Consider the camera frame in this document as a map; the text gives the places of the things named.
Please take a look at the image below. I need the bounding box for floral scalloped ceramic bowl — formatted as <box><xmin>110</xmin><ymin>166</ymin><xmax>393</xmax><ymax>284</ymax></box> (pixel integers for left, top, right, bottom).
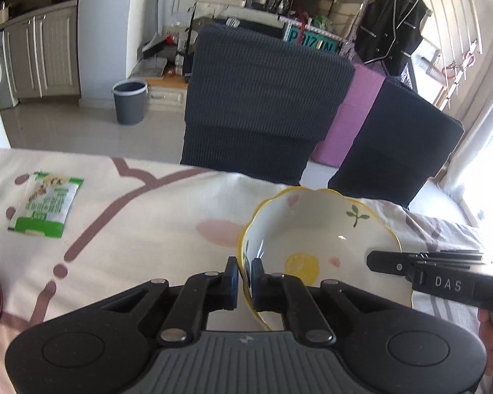
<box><xmin>238</xmin><ymin>186</ymin><xmax>415</xmax><ymax>331</ymax></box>

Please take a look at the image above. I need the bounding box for white washing machine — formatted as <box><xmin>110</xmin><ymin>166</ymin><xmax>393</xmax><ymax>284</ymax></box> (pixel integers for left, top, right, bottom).
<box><xmin>0</xmin><ymin>32</ymin><xmax>18</xmax><ymax>110</ymax></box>

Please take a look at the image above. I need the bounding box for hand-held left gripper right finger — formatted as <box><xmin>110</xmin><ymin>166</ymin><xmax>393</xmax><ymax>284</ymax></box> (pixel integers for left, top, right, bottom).
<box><xmin>250</xmin><ymin>258</ymin><xmax>395</xmax><ymax>345</ymax></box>

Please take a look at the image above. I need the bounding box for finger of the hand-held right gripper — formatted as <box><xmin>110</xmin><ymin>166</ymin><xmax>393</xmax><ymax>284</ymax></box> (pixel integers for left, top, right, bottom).
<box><xmin>366</xmin><ymin>250</ymin><xmax>493</xmax><ymax>283</ymax></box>

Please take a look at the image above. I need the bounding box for cream kitchen base cabinet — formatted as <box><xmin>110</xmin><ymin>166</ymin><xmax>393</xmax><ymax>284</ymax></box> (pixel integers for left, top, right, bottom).
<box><xmin>2</xmin><ymin>5</ymin><xmax>81</xmax><ymax>100</ymax></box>

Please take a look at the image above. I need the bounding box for green white snack packet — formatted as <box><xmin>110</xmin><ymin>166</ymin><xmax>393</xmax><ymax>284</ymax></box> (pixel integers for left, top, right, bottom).
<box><xmin>7</xmin><ymin>171</ymin><xmax>85</xmax><ymax>239</ymax></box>

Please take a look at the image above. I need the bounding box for black vest white trim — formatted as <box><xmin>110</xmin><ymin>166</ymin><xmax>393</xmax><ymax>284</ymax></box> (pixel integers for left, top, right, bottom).
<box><xmin>354</xmin><ymin>0</ymin><xmax>433</xmax><ymax>77</ymax></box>

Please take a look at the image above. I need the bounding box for beige window curtain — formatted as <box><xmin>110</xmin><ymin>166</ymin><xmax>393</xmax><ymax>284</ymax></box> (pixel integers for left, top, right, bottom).
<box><xmin>446</xmin><ymin>70</ymin><xmax>493</xmax><ymax>227</ymax></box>

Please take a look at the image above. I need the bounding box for metal stair railing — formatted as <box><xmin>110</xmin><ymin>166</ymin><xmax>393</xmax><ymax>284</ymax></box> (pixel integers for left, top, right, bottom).
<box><xmin>411</xmin><ymin>0</ymin><xmax>493</xmax><ymax>91</ymax></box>

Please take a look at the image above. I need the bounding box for grey trash bin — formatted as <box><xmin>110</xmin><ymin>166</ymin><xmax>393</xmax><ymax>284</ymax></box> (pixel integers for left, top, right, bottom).
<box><xmin>112</xmin><ymin>81</ymin><xmax>149</xmax><ymax>126</ymax></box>

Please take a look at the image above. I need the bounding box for teal license-plate sign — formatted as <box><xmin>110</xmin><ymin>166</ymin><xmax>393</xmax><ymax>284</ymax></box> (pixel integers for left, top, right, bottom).
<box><xmin>287</xmin><ymin>28</ymin><xmax>340</xmax><ymax>54</ymax></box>

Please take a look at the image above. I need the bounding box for dark grey covered chair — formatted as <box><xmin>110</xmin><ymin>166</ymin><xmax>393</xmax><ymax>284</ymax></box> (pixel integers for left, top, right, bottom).
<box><xmin>328</xmin><ymin>78</ymin><xmax>465</xmax><ymax>208</ymax></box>
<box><xmin>180</xmin><ymin>22</ymin><xmax>356</xmax><ymax>186</ymax></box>

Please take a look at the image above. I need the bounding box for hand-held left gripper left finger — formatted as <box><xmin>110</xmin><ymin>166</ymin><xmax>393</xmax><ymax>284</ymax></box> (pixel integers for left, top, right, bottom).
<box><xmin>101</xmin><ymin>256</ymin><xmax>241</xmax><ymax>345</ymax></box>

